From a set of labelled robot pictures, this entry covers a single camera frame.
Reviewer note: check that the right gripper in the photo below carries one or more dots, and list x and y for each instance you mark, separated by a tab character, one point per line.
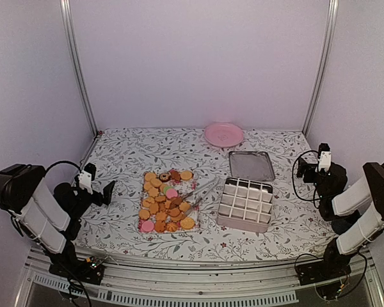
302	167

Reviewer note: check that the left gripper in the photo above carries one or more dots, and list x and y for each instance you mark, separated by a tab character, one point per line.
107	195

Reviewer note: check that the floral cookie tray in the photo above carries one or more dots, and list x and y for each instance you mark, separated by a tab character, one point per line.
154	205

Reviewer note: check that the brown leaf cookie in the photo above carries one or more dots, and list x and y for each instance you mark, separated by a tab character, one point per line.
176	201

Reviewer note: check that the compartment tin box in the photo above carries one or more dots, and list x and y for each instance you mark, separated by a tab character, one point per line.
245	205

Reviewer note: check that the metal tongs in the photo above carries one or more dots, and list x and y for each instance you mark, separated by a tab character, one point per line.
193	198

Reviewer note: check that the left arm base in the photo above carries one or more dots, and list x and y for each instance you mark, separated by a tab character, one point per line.
80	270

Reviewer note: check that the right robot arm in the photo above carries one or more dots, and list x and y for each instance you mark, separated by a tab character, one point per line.
355	212

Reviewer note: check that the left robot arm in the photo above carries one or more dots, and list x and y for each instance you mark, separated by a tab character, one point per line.
50	218

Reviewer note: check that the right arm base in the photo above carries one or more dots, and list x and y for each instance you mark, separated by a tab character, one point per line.
318	271

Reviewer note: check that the metal tin lid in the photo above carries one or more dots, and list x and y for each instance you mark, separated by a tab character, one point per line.
251	165

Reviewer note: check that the pink round cookie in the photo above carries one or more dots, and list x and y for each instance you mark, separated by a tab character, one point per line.
147	227

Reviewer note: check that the green sandwich cookie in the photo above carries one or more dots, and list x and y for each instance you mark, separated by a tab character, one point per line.
166	188

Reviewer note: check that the chocolate sprinkle donut cookie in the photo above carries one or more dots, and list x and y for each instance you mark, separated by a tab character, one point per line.
165	177

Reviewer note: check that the pink sandwich cookie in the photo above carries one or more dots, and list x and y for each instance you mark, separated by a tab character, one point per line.
171	193

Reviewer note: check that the dark blue cup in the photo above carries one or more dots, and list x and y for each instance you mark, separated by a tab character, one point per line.
340	226

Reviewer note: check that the swirl butter cookie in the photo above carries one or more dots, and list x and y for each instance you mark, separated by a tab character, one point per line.
171	227

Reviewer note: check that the round biscuit top right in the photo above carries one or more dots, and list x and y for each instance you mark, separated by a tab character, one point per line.
186	175

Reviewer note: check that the pink plate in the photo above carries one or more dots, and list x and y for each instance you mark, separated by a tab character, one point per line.
223	135

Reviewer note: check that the round cream sandwich cookie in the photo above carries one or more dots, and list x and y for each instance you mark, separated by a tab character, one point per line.
187	223

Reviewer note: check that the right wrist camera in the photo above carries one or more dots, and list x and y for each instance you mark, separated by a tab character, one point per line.
324	158

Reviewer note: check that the front aluminium rail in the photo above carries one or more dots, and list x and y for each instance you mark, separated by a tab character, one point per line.
140	281

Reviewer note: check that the right aluminium post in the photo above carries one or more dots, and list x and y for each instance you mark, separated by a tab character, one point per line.
329	34

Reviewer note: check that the aluminium post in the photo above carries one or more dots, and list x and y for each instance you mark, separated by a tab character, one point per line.
66	15
329	34

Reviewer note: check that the left aluminium post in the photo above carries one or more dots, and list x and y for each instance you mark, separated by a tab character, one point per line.
66	15

